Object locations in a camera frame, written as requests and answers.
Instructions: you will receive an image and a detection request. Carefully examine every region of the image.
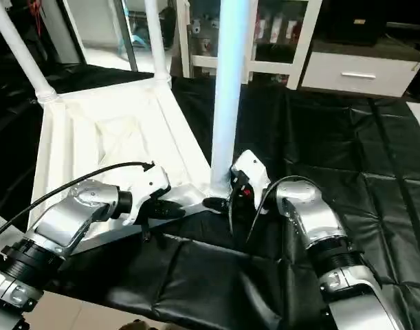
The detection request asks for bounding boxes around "white plastic table top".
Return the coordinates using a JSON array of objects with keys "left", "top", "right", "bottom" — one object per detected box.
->
[{"left": 27, "top": 77, "right": 232, "bottom": 255}]

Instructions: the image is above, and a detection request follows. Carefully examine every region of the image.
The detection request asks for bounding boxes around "black table mat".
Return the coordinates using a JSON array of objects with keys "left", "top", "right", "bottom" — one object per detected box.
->
[{"left": 0, "top": 63, "right": 420, "bottom": 330}]

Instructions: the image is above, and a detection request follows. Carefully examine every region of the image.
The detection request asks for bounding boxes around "white glass door cabinet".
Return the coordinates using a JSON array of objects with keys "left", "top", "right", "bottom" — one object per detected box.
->
[{"left": 174, "top": 0, "right": 324, "bottom": 90}]

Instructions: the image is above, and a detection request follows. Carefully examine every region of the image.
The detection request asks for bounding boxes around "white drawer unit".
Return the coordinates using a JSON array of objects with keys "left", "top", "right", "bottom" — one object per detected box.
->
[{"left": 300, "top": 52, "right": 420, "bottom": 98}]

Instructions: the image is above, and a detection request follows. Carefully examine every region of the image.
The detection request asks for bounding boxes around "blue plastic stool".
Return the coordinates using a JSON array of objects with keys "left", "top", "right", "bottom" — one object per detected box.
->
[{"left": 120, "top": 24, "right": 148, "bottom": 50}]

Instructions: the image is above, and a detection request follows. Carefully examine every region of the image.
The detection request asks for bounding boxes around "black speaker box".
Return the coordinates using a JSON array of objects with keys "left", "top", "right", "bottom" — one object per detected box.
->
[{"left": 320, "top": 0, "right": 389, "bottom": 45}]

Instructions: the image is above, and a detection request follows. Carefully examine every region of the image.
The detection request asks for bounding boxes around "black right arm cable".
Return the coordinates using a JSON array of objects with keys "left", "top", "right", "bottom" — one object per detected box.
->
[{"left": 227, "top": 175, "right": 327, "bottom": 252}]

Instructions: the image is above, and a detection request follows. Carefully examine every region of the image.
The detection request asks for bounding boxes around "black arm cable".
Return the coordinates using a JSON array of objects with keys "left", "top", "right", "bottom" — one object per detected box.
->
[
  {"left": 0, "top": 162, "right": 155, "bottom": 245},
  {"left": 227, "top": 175, "right": 327, "bottom": 252}
]

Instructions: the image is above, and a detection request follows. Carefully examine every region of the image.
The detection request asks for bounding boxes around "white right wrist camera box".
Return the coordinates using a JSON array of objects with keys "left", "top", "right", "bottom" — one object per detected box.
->
[{"left": 230, "top": 151, "right": 272, "bottom": 214}]

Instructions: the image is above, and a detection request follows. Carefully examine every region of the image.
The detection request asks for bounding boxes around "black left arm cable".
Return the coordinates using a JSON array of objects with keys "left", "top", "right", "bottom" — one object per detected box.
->
[{"left": 0, "top": 162, "right": 155, "bottom": 245}]

